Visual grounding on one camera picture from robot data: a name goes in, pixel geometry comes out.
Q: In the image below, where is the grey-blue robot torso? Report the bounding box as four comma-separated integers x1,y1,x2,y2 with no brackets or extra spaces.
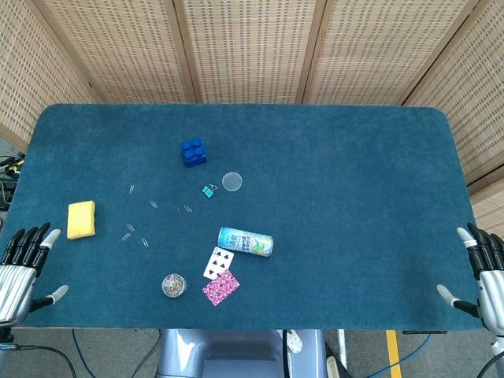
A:
156,328,328,378

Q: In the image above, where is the clear jar of paper clips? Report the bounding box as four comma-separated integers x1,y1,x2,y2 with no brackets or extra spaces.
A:
161,273,188,299

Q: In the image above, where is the clear round plastic lid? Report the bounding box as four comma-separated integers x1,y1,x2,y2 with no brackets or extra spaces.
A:
221,172,244,194

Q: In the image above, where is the white perforated bracket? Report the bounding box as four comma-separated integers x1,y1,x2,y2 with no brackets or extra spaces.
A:
283,329,304,355

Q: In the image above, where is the black right hand cable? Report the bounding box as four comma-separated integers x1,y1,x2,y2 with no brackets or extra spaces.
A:
474,346,499,378

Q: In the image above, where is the blue toy building brick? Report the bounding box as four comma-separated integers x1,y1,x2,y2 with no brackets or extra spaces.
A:
180,138,209,169

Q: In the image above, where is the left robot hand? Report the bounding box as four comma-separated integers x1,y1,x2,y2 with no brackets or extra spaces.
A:
0,222,70,328

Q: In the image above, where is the tangled cables and power strip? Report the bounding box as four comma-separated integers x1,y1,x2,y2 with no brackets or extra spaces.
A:
0,152,27,212

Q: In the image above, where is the woven folding screen panel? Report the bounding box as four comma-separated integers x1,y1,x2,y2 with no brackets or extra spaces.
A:
0,0,99,153
302,0,480,106
401,0,504,233
175,0,328,105
33,0,198,105

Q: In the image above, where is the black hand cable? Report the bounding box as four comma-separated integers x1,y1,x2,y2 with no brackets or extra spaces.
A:
474,346,499,378
13,343,76,378

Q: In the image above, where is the blue floor cable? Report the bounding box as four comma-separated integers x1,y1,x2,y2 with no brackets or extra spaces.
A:
133,329,163,378
72,329,99,378
387,333,434,378

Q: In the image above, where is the blue felt table cover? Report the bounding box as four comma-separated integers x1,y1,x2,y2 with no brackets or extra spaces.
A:
0,103,494,331

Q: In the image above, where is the pink patterned playing card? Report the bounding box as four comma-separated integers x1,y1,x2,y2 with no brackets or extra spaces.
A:
202,269,241,307

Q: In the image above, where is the black left hand cable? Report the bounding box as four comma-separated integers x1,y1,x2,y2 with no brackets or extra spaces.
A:
13,343,76,378

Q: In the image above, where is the six of clubs card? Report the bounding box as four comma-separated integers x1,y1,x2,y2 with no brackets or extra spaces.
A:
202,246,235,281

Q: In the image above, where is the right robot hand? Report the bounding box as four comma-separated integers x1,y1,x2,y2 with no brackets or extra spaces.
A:
435,222,504,336

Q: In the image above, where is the light blue drink can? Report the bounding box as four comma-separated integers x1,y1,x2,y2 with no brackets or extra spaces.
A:
217,226,275,258

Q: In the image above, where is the yellow sponge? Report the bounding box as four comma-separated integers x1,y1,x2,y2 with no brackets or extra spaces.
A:
66,200,97,240

